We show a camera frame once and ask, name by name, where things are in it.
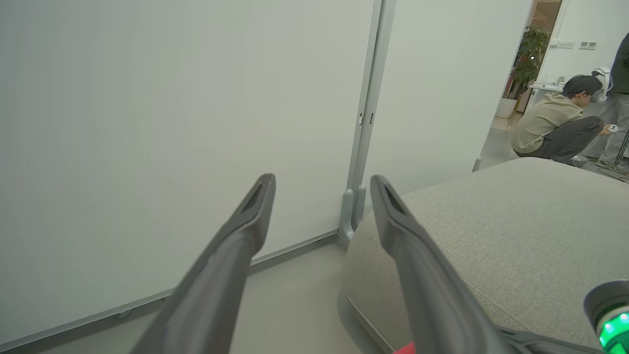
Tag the red white-striped garment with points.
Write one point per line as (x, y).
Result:
(405, 349)

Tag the crouching person in beige hoodie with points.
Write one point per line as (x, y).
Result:
(545, 120)

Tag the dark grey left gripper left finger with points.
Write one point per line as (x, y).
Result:
(211, 295)

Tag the standing person in dark top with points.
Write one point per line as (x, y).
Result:
(620, 98)

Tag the grey fabric sofa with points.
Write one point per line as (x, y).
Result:
(516, 231)

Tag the white handheld controller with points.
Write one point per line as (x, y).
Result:
(613, 128)

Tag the white plant pot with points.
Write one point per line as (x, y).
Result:
(506, 107)

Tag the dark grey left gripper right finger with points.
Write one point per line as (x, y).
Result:
(432, 295)

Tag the green potted plant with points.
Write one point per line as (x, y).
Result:
(529, 56)

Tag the white partition panel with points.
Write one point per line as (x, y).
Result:
(172, 123)
(442, 88)

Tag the grey partition post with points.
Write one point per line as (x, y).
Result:
(364, 98)
(381, 73)

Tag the white table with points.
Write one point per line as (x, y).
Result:
(545, 87)

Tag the white VR headset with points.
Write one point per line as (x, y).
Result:
(602, 81)

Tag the wall switch plate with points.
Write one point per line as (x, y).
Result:
(566, 44)
(587, 45)

